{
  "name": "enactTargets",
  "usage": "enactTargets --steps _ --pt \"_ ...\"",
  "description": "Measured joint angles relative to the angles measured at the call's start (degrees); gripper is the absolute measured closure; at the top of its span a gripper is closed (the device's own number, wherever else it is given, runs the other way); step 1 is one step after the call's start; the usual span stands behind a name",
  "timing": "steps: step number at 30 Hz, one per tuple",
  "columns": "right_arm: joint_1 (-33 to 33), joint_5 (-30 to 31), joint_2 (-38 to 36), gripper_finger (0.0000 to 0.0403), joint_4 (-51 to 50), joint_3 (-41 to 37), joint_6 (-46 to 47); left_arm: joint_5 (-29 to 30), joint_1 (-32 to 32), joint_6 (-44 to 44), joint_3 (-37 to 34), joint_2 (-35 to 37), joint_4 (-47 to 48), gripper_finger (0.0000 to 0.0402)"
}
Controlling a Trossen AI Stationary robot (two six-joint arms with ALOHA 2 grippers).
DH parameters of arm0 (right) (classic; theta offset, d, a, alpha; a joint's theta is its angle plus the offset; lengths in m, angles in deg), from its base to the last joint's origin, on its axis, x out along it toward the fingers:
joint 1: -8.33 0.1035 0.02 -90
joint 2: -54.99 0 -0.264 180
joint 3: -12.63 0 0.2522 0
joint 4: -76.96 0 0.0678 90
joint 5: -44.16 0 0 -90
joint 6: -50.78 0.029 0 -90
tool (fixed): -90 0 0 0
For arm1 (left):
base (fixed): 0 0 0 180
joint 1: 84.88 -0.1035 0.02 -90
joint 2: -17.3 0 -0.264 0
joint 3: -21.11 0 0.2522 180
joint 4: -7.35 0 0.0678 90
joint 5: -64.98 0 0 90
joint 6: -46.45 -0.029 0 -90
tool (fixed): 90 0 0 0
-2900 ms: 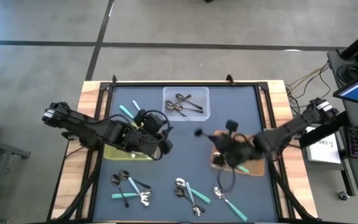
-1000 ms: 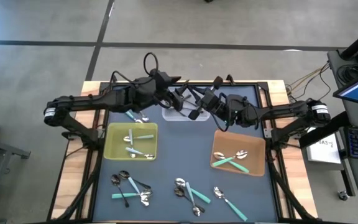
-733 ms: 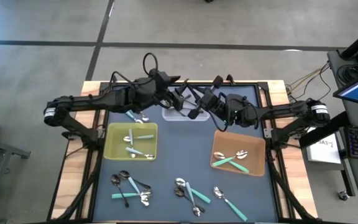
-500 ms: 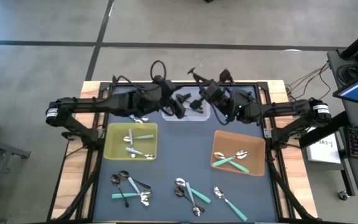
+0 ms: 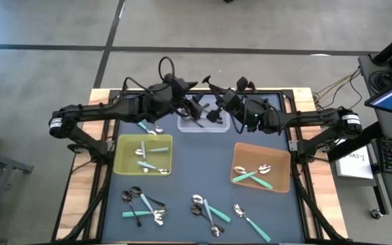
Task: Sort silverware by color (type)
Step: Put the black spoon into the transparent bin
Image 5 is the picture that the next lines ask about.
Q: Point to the white paper booklet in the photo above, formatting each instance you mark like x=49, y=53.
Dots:
x=356, y=163

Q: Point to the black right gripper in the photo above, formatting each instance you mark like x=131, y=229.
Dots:
x=232, y=102

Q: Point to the black monitor strut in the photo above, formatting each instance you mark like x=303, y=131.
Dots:
x=352, y=146

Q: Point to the orange plastic bin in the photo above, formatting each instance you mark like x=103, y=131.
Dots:
x=277, y=160

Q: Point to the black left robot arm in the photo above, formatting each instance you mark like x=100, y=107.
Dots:
x=97, y=110

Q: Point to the caster wheel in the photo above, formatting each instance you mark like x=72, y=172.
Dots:
x=375, y=214

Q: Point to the clear plastic bin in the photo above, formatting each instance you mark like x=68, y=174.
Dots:
x=223, y=126

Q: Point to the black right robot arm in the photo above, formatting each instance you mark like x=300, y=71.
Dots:
x=305, y=117

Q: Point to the black aluminium table frame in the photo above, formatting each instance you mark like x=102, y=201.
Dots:
x=277, y=92

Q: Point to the blue grey table mat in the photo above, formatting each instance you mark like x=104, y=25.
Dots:
x=199, y=163

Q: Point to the yellow plastic bin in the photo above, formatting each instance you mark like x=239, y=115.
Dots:
x=124, y=163

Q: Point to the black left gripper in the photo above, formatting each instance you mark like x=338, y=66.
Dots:
x=175, y=95

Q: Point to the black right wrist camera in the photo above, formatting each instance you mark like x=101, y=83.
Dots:
x=242, y=83

